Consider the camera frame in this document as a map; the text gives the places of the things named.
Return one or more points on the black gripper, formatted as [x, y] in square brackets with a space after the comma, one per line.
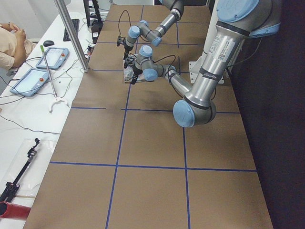
[136, 70]
[127, 49]

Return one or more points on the striped polo shirt white collar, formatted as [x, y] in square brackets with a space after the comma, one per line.
[148, 72]

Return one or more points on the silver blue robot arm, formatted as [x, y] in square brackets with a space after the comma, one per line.
[237, 20]
[176, 8]

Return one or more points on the upper blue teach pendant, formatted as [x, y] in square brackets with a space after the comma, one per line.
[56, 57]

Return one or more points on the blue teach pendant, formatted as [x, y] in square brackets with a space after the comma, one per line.
[56, 57]
[31, 82]

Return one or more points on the black computer mouse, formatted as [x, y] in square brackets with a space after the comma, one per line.
[48, 43]

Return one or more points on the long metal rod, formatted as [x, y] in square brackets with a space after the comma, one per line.
[57, 99]

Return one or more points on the lower blue teach pendant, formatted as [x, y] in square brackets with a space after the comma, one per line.
[31, 82]

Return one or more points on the seated person beige shirt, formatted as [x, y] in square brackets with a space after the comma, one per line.
[14, 46]

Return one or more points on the red cylinder background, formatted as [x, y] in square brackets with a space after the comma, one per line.
[13, 211]

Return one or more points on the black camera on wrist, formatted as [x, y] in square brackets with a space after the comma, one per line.
[120, 41]
[128, 62]

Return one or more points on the aluminium frame post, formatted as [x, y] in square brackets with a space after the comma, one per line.
[64, 14]

